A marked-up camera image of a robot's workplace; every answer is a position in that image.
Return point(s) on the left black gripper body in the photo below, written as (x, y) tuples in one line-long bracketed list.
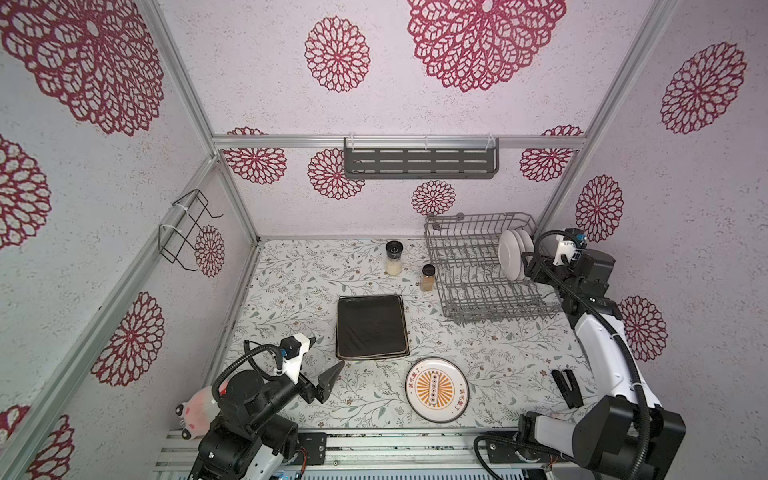
[(279, 393)]

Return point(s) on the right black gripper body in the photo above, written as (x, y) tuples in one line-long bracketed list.
[(541, 274)]

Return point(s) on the black square plate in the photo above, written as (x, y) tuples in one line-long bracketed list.
[(371, 325), (372, 357)]

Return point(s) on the white round plate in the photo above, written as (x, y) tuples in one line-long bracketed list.
[(509, 256), (526, 240), (437, 390)]

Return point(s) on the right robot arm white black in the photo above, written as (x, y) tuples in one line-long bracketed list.
[(627, 434)]

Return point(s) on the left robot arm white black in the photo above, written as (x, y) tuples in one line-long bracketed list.
[(249, 438)]

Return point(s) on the red pink plush toy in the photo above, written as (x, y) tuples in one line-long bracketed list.
[(196, 414)]

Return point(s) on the salt grinder black lid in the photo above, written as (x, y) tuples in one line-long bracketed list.
[(393, 263)]

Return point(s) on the small black clip object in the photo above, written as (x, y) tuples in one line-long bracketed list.
[(569, 388)]

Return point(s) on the small amber spice jar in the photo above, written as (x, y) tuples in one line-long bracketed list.
[(428, 278)]

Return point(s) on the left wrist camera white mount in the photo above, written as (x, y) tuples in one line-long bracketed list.
[(293, 349)]

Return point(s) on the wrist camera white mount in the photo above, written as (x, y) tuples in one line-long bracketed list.
[(569, 247), (293, 349)]

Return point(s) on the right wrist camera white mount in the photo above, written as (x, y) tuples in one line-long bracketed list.
[(569, 247)]

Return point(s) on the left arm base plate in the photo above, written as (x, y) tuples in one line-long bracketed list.
[(311, 449)]

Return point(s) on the aluminium front rail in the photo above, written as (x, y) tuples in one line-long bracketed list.
[(409, 449)]

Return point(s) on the grey wire dish rack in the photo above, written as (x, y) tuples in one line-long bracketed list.
[(471, 281)]

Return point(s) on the black wire wall holder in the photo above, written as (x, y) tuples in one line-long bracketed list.
[(179, 235)]

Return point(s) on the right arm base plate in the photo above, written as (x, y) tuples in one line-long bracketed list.
[(508, 447)]

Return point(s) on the grey wall shelf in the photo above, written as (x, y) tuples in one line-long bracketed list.
[(428, 160)]

